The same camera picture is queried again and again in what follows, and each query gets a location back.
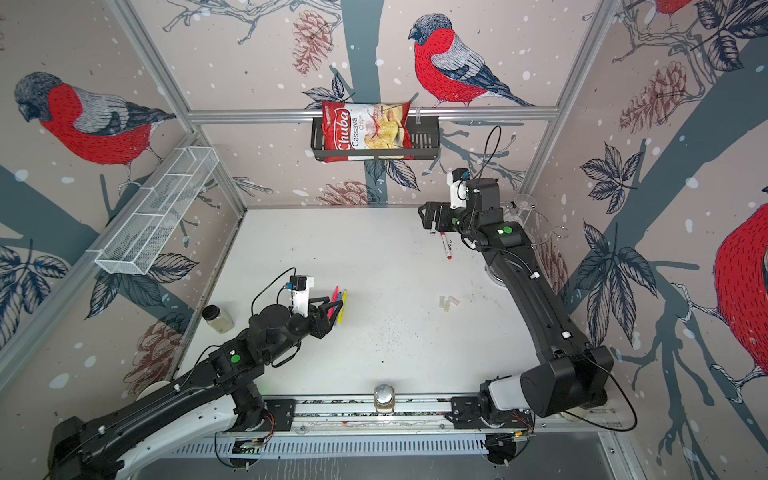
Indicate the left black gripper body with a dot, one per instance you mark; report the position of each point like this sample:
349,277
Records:
313,325

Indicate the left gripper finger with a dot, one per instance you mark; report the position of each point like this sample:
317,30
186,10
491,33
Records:
325,305
333,316

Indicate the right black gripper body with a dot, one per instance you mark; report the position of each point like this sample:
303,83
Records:
446,222

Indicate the white marker pen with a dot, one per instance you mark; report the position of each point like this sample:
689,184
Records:
446,244

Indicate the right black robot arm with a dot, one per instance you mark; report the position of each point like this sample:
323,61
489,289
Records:
572,372

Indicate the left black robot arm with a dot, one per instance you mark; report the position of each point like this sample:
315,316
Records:
219,393

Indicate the yellow pen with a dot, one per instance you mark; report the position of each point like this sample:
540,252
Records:
343,299

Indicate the pink pen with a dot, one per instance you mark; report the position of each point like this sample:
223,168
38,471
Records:
333,295

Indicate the small jar black lid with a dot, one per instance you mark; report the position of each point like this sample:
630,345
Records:
216,318

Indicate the chrome spiral glass holder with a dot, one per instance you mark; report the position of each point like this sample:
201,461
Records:
545,236

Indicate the red cassava chips bag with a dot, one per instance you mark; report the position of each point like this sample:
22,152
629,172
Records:
348,127

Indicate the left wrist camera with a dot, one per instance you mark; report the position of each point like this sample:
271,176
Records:
300,286

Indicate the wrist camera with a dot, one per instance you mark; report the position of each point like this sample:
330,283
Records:
457,181
300,286

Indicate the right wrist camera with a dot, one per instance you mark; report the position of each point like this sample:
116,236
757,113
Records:
457,181

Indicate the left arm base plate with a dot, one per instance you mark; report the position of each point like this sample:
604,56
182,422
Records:
273,415

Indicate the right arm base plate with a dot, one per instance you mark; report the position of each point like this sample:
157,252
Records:
465,412

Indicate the white mesh wall shelf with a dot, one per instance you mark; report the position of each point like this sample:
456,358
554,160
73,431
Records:
162,203

